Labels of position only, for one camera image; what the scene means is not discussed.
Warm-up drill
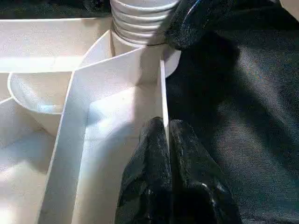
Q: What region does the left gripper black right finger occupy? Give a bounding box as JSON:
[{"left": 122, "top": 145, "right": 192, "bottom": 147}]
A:
[{"left": 170, "top": 119, "right": 241, "bottom": 224}]

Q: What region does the white plastic table top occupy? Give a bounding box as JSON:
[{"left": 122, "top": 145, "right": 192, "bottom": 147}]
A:
[{"left": 0, "top": 17, "right": 182, "bottom": 224}]

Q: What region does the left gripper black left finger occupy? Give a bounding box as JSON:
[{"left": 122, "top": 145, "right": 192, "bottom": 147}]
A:
[{"left": 116, "top": 117, "right": 174, "bottom": 224}]

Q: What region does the white plastic table leg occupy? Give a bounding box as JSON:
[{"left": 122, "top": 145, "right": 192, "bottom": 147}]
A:
[{"left": 109, "top": 0, "right": 179, "bottom": 47}]

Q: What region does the black work mat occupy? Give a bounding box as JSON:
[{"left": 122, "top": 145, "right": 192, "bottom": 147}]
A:
[{"left": 0, "top": 0, "right": 299, "bottom": 224}]

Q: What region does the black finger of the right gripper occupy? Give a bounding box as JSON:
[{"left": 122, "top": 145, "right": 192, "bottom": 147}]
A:
[{"left": 164, "top": 0, "right": 211, "bottom": 49}]

